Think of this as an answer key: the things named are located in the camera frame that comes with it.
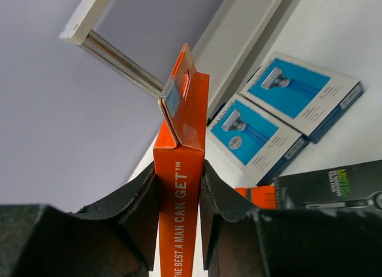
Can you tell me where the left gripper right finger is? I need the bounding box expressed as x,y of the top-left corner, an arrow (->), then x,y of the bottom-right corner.
200,163 -> 381,276

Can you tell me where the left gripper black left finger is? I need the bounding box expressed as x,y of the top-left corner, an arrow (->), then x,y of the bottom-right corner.
1,165 -> 158,276

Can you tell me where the orange razor box front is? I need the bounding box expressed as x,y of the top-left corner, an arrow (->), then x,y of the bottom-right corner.
235,186 -> 277,210

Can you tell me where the orange razor box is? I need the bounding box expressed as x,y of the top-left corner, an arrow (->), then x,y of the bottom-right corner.
235,186 -> 277,210
153,44 -> 210,276

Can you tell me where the white two-tier shelf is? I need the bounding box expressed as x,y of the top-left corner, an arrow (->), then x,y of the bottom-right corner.
59,0 -> 293,111

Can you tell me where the blue razor box middle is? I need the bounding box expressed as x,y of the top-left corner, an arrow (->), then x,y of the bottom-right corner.
207,94 -> 309,186

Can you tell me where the blue razor box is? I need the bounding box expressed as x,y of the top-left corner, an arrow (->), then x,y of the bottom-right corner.
240,51 -> 364,143
207,94 -> 309,186

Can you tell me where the black green razor box centre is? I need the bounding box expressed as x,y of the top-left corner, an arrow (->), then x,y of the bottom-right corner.
273,160 -> 381,212

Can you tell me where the blue razor box right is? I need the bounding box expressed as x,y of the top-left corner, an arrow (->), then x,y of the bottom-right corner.
240,51 -> 364,143

